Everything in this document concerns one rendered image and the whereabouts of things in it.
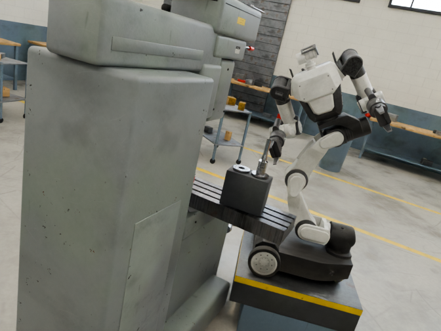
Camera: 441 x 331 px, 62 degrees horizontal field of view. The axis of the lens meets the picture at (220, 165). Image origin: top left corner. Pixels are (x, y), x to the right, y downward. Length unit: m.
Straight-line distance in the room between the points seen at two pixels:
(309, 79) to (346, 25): 7.25
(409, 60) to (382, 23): 0.99
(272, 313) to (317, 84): 1.41
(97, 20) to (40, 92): 0.36
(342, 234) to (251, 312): 0.76
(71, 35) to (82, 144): 0.33
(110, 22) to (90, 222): 0.64
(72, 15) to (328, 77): 1.42
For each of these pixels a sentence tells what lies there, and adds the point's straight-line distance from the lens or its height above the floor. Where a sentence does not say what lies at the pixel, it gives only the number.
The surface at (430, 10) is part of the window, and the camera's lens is 9.28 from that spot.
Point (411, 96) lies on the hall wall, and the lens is 9.22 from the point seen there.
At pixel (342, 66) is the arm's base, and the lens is 2.22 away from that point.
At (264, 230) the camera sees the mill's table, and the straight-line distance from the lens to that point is 1.83.
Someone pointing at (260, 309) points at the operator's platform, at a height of 0.21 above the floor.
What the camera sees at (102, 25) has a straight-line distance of 1.14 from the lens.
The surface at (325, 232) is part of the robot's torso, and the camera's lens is 2.46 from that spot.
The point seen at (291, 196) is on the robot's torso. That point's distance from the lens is 2.34.
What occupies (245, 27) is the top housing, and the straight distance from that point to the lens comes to 1.91.
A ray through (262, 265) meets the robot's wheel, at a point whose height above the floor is 0.47.
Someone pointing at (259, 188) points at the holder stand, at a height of 1.07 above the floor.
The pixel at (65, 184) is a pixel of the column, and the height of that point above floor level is 1.14.
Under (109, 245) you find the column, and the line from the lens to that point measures 1.29.
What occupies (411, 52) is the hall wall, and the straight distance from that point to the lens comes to 9.24.
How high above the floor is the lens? 1.70
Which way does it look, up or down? 18 degrees down
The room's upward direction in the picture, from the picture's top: 13 degrees clockwise
